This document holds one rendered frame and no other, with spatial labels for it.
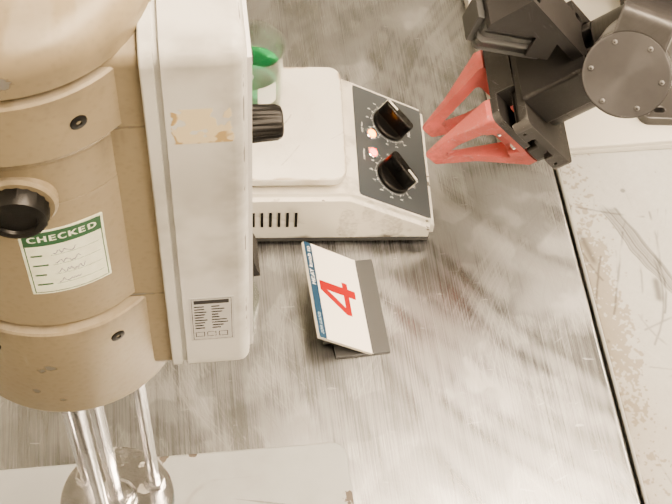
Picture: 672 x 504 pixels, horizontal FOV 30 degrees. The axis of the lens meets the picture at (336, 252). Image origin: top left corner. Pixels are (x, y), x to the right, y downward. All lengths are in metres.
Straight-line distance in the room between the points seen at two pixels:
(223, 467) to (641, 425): 0.33
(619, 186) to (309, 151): 0.30
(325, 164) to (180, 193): 0.57
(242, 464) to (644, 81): 0.41
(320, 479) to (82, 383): 0.45
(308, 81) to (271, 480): 0.34
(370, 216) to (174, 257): 0.57
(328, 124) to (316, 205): 0.07
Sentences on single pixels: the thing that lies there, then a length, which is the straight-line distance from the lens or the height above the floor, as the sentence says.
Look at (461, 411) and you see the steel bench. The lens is 1.00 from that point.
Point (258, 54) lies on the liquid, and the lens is 1.02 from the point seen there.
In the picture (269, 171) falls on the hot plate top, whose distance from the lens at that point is 1.00.
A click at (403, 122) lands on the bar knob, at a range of 1.07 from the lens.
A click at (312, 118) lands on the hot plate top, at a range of 1.04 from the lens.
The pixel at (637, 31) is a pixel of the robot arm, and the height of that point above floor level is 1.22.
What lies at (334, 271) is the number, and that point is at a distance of 1.03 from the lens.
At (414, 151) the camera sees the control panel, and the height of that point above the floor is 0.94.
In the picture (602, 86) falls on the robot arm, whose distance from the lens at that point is 0.83.
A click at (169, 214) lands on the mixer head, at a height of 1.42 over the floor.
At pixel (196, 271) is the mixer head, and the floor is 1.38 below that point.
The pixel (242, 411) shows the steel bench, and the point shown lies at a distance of 0.99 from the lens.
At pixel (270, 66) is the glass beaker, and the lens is 0.98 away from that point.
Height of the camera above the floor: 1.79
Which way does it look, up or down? 56 degrees down
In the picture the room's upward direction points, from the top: 6 degrees clockwise
